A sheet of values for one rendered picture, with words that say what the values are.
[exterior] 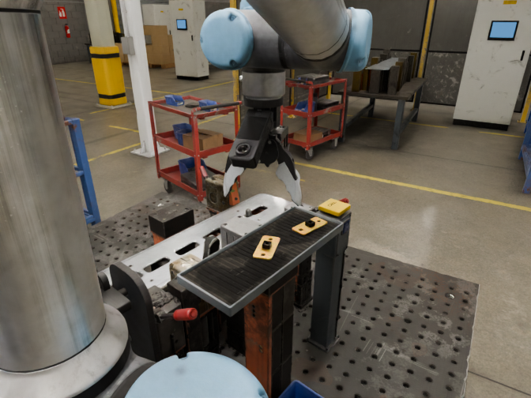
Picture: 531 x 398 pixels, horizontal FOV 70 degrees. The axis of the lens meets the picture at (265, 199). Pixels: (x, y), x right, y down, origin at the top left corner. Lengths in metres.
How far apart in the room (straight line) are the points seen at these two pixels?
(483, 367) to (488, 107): 5.13
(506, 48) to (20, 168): 6.74
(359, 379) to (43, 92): 1.05
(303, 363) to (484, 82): 6.12
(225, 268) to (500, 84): 6.39
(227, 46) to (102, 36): 7.54
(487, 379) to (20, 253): 2.19
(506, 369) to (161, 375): 2.17
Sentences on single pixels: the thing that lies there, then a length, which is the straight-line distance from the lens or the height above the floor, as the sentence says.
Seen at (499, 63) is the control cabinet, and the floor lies 0.98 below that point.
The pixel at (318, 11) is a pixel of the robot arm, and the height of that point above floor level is 1.59.
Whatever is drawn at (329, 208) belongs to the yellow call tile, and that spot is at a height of 1.16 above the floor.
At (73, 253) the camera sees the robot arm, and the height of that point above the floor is 1.44.
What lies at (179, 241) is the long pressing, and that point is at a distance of 1.14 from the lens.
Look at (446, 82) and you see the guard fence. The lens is 7.76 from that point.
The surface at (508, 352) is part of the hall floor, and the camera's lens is 2.50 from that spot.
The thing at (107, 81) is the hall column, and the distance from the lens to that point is 8.05.
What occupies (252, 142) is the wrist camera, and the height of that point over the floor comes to 1.40.
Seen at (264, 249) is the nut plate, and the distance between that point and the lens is 0.78.
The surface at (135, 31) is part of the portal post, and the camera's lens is 4.89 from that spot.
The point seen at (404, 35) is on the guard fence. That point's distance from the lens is 7.84.
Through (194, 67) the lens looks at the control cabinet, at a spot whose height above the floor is 0.35.
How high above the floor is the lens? 1.59
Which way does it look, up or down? 26 degrees down
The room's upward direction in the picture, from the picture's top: straight up
